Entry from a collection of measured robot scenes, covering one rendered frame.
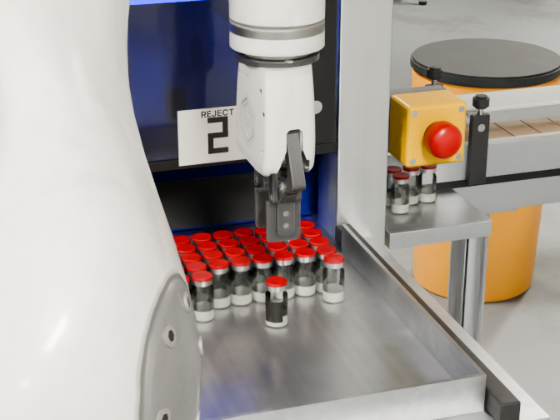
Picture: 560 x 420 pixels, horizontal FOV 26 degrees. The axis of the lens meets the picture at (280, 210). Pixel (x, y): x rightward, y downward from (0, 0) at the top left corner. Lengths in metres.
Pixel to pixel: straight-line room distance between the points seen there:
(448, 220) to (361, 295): 0.23
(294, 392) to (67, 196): 0.70
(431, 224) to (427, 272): 1.82
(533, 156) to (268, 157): 0.58
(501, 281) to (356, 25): 1.98
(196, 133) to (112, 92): 0.83
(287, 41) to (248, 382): 0.30
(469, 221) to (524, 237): 1.76
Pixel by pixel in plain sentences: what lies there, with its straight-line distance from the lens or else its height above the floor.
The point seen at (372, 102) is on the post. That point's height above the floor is 1.04.
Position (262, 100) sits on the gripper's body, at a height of 1.12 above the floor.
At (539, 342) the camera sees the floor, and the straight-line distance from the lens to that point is 3.06.
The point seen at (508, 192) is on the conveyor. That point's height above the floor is 0.87.
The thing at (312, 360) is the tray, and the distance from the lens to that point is 1.12.
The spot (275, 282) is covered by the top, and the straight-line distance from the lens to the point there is 1.16.
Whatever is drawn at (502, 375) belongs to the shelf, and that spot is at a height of 0.88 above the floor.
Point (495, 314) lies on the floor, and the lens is 3.17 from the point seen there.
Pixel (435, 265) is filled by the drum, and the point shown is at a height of 0.09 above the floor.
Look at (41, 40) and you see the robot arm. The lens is 0.43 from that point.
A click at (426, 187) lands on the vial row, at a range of 1.47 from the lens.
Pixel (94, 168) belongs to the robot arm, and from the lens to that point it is 0.40.
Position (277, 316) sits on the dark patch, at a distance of 1.16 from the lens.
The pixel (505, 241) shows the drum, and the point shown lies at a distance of 3.16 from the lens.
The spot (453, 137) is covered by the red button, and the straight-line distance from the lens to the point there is 1.34.
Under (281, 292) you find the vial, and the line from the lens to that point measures 1.16.
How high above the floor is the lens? 1.43
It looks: 22 degrees down
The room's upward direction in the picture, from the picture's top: straight up
